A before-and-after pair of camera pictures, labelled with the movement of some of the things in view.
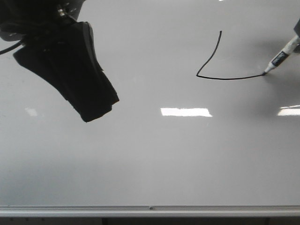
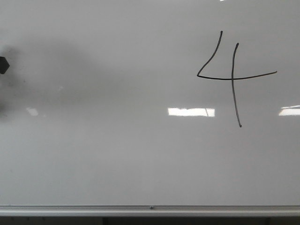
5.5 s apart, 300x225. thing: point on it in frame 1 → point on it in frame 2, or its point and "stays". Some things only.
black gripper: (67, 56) → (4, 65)
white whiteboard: (197, 123) stays
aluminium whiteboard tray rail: (149, 210) stays
